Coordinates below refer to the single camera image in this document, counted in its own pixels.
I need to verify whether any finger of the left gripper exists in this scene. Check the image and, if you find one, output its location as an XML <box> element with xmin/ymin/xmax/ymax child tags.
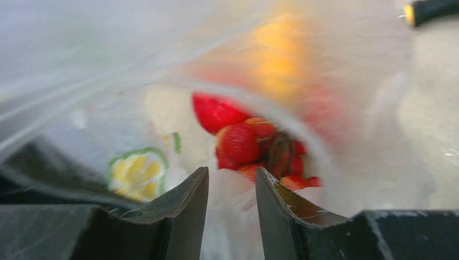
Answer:
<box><xmin>1</xmin><ymin>140</ymin><xmax>142</xmax><ymax>212</ymax></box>

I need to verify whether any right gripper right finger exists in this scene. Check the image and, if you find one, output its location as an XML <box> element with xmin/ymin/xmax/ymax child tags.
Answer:
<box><xmin>255</xmin><ymin>167</ymin><xmax>458</xmax><ymax>259</ymax></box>

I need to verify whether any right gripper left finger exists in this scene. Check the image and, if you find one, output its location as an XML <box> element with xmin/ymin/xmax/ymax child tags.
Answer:
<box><xmin>1</xmin><ymin>167</ymin><xmax>209</xmax><ymax>259</ymax></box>

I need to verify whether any red fake cherry bunch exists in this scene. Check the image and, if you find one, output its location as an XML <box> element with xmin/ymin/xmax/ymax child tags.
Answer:
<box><xmin>215</xmin><ymin>118</ymin><xmax>321</xmax><ymax>191</ymax></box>

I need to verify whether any clear plastic bag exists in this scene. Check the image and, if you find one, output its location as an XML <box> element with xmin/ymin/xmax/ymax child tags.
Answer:
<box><xmin>1</xmin><ymin>1</ymin><xmax>435</xmax><ymax>259</ymax></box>

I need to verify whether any orange yellow fake mango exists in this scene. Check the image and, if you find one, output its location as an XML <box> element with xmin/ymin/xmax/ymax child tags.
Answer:
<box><xmin>247</xmin><ymin>14</ymin><xmax>345</xmax><ymax>141</ymax></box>

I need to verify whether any red fake apple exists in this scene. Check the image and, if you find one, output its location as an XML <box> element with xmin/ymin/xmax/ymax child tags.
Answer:
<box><xmin>192</xmin><ymin>92</ymin><xmax>251</xmax><ymax>135</ymax></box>

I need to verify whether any yellow black screwdriver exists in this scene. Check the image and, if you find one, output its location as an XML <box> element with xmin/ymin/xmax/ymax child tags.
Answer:
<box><xmin>398</xmin><ymin>0</ymin><xmax>458</xmax><ymax>27</ymax></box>

